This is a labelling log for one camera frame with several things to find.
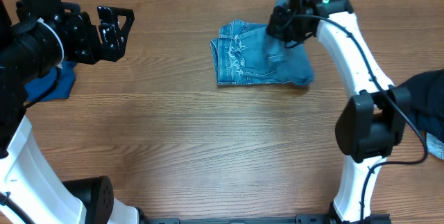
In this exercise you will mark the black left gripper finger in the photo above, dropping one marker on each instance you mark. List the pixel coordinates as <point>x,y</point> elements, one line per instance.
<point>112,48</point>
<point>121,17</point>

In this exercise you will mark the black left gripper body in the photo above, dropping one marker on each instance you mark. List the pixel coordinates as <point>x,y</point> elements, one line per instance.
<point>91,37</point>

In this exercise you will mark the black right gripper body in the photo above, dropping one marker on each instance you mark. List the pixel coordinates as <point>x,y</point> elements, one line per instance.
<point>281,25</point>

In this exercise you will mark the light blue denim jeans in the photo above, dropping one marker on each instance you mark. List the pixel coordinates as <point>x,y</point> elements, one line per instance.
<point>244,54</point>

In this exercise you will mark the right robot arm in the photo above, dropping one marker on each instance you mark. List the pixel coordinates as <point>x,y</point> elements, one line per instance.
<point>372,122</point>

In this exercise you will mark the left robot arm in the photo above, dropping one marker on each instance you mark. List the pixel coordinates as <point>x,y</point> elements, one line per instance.
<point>34,50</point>

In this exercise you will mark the dark navy garment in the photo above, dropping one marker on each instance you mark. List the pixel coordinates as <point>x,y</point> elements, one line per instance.
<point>426,113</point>

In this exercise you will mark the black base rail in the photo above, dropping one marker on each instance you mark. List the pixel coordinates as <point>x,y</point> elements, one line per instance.
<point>236,221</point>

